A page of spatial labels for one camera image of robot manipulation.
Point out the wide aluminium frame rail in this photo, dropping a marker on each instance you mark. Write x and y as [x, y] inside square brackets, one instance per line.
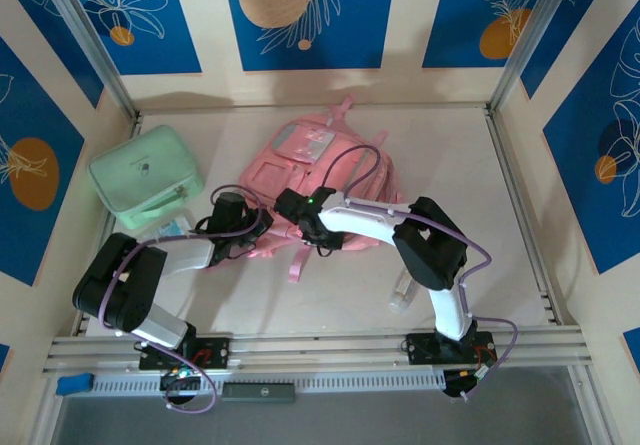
[310, 352]

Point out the dark green flat box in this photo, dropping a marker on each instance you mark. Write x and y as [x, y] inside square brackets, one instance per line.
[257, 393]

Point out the aluminium table edge rail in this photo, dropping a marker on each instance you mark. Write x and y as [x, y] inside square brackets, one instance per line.
[507, 165]

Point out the mint green zip case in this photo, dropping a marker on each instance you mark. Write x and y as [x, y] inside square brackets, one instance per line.
[145, 170]

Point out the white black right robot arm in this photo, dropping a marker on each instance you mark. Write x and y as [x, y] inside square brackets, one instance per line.
[365, 221]

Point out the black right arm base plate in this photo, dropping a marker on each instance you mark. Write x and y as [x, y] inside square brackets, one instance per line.
[420, 350]

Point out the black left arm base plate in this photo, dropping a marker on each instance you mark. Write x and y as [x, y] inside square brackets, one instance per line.
[220, 352]

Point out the blue white wipes pack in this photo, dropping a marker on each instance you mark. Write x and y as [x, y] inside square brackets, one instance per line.
[175, 225]

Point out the blue floral wall poster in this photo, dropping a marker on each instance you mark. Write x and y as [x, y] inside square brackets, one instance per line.
[52, 30]
[20, 115]
[150, 40]
[450, 25]
[575, 165]
[350, 40]
[565, 10]

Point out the aluminium frame post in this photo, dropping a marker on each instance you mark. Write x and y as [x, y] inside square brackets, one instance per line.
[95, 50]
[527, 40]

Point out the pink backpack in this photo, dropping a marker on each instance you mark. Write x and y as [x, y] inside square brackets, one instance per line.
[280, 165]

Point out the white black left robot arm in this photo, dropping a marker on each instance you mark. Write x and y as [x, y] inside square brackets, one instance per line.
[185, 255]

